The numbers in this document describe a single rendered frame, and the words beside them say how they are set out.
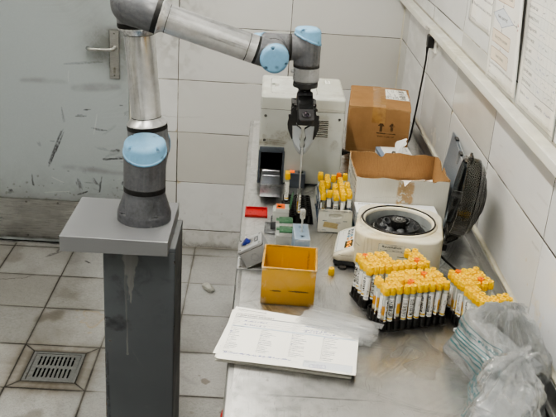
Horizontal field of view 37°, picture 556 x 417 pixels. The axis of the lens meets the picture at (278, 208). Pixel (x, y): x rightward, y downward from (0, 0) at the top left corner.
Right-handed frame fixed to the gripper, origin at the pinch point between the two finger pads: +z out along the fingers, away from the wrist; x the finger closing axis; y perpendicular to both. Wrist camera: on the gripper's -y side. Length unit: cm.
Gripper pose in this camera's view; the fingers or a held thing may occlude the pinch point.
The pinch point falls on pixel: (301, 150)
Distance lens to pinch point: 245.3
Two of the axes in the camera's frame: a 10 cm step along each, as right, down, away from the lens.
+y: -0.1, -3.9, 9.2
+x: -10.0, -0.4, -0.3
